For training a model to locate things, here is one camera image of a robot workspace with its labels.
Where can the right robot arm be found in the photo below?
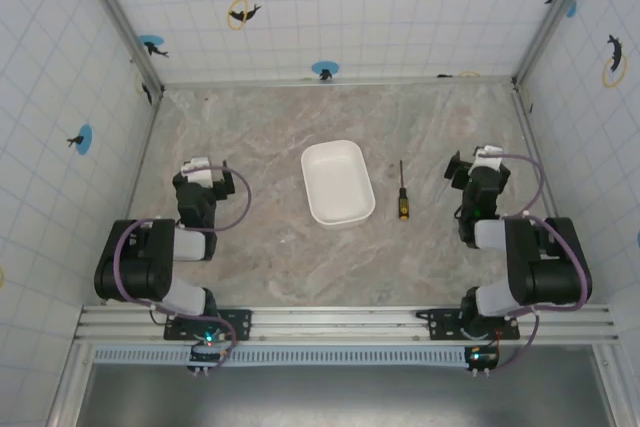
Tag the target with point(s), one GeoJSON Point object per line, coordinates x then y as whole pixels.
{"type": "Point", "coordinates": [540, 267]}

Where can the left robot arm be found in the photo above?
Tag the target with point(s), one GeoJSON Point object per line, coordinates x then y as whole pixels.
{"type": "Point", "coordinates": [150, 267]}

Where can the white plastic bin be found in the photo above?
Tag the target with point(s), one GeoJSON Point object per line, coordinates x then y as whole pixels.
{"type": "Point", "coordinates": [337, 184]}

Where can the blue circle animal sticker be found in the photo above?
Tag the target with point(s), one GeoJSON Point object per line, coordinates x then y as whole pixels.
{"type": "Point", "coordinates": [325, 68]}
{"type": "Point", "coordinates": [151, 44]}
{"type": "Point", "coordinates": [82, 139]}

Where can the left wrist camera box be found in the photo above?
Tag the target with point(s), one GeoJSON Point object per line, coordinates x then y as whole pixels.
{"type": "Point", "coordinates": [197, 171]}

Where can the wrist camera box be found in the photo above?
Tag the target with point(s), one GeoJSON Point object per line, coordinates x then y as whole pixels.
{"type": "Point", "coordinates": [197, 171]}
{"type": "Point", "coordinates": [489, 159]}

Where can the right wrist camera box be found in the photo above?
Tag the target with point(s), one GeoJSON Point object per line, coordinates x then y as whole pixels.
{"type": "Point", "coordinates": [489, 159]}

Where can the aluminium table edge rail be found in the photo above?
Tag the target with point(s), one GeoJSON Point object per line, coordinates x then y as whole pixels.
{"type": "Point", "coordinates": [535, 147]}
{"type": "Point", "coordinates": [340, 82]}
{"type": "Point", "coordinates": [145, 152]}

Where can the aluminium corner post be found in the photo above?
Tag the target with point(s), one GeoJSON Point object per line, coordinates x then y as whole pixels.
{"type": "Point", "coordinates": [555, 12]}
{"type": "Point", "coordinates": [117, 17]}

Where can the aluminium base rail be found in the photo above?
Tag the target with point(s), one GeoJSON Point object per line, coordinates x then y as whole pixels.
{"type": "Point", "coordinates": [340, 324]}

